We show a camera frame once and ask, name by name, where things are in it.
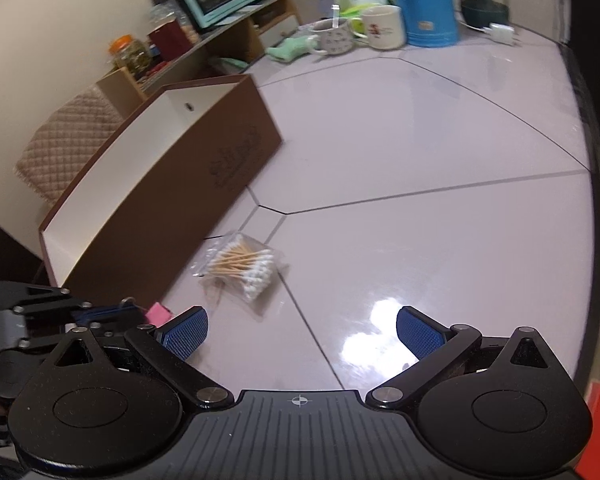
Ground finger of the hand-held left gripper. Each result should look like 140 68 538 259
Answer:
10 283 149 334

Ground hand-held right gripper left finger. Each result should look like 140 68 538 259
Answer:
55 306 234 411

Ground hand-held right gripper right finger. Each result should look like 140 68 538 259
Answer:
369 305 548 411

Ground pink binder clip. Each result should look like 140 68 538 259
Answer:
144 301 174 326

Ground clear bag of cotton swabs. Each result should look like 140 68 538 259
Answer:
189 229 286 307

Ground brown cardboard box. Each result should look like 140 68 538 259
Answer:
38 74 284 307

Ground beige quilted chair cover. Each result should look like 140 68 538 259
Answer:
13 84 126 206

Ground orange lid glass jar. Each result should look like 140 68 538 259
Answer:
108 34 151 74

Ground dark red box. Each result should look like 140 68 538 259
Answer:
147 18 194 61

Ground wooden shelf unit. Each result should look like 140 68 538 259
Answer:
95 0 301 107

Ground green cloth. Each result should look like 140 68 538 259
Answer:
265 37 319 64

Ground patterned mug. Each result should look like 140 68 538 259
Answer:
307 17 354 56

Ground white printed mug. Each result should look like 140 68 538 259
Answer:
349 5 407 51

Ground white charger plug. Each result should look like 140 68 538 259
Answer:
484 22 519 44

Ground blue thermos flask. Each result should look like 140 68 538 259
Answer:
382 0 459 49

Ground green tissue pack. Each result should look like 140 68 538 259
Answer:
334 0 389 17

